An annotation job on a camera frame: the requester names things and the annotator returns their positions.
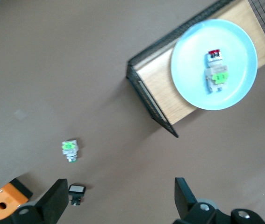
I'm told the orange button enclosure box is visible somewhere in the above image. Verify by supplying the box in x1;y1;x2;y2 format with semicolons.
0;177;34;221

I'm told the red push button switch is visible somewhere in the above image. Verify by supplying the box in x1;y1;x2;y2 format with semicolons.
203;49;230;94

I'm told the black square push button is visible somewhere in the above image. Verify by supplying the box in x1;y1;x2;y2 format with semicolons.
67;184;87;207

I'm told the light blue round plate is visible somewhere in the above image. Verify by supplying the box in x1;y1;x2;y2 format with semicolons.
170;18;258;111

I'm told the green push button switch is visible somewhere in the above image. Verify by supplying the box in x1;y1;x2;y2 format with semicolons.
61;139;79;163

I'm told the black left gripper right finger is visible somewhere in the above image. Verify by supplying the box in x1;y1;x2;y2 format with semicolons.
173;177;265;224

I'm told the black wire mesh basket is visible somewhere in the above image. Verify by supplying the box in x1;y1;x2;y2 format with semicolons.
125;0;265;139

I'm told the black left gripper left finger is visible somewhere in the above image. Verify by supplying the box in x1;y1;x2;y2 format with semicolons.
0;179;69;224

